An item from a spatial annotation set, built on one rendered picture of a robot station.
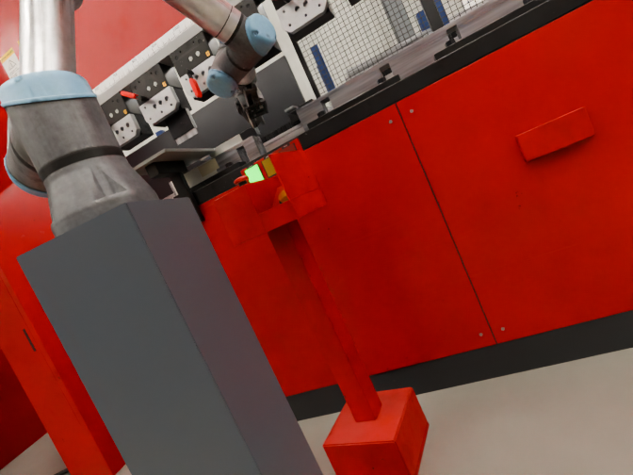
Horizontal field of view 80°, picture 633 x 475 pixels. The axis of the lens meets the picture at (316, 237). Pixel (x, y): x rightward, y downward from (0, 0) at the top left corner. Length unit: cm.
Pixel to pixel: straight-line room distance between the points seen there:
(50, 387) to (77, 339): 136
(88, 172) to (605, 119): 107
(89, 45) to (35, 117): 111
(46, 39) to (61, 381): 136
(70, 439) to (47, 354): 39
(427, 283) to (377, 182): 32
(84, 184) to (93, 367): 25
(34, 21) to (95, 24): 83
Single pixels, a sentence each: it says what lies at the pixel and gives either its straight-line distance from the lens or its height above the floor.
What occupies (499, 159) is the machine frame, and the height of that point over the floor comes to 58.
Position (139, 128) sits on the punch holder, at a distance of 159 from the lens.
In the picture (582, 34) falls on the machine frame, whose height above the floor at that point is 77.
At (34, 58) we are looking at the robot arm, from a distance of 87.
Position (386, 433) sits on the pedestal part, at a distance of 100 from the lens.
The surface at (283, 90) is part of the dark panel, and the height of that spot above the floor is 121.
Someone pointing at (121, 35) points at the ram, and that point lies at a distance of 165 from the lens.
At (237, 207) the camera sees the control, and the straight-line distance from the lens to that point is 90.
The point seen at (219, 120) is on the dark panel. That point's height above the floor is 124.
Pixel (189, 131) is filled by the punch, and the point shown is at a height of 110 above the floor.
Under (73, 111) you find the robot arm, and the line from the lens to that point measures 64.
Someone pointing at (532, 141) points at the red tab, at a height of 59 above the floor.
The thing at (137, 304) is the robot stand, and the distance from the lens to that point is 55.
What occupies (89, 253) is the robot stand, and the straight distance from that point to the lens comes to 57.
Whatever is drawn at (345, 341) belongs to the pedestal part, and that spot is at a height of 33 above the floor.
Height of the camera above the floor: 68
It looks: 5 degrees down
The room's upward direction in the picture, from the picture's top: 25 degrees counter-clockwise
